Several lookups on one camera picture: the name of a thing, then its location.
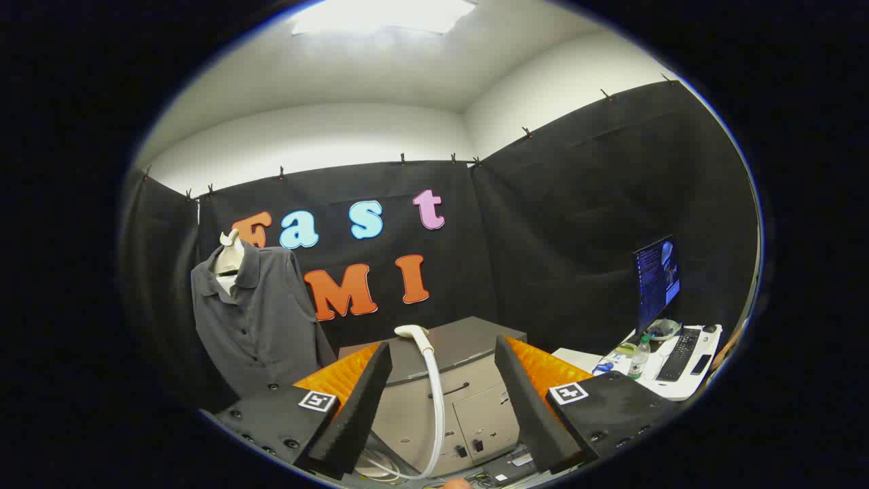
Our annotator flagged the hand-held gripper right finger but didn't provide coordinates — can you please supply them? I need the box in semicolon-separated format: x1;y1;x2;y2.
494;335;683;475

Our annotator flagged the clear plastic bottle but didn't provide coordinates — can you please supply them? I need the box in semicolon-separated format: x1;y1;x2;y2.
627;336;651;380

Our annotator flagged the computer monitor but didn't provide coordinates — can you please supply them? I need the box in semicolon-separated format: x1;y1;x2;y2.
633;235;682;333

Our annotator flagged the black keyboard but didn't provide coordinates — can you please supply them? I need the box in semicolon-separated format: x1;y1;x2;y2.
656;328;701;382

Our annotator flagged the cream clothes hanger form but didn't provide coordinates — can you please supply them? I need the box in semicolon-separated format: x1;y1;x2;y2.
214;230;245;296

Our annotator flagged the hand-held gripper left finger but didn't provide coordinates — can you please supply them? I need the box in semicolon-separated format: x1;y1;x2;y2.
212;341;393;482

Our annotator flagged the grey polo shirt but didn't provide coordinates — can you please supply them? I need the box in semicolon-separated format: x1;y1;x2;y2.
191;241;337;398

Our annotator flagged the white garment steamer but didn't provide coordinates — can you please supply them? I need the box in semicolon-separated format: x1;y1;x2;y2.
356;324;449;482

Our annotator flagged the white side desk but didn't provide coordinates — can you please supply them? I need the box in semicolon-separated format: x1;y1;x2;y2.
551;325;724;401

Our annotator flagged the grey cabinet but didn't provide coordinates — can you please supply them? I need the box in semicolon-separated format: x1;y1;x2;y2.
337;316;537;479

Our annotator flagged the ceiling light panel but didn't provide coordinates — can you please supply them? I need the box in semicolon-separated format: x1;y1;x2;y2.
292;0;476;36

